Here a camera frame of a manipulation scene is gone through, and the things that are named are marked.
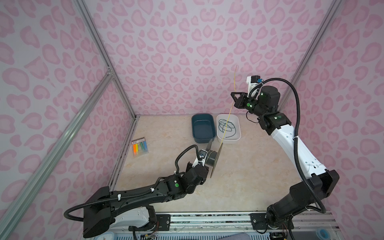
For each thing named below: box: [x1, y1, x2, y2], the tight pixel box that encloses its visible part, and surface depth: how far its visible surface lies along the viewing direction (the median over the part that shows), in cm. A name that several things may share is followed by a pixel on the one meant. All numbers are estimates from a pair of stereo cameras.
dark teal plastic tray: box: [191, 113, 216, 144], surface depth 112 cm
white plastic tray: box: [216, 114, 242, 144], surface depth 112 cm
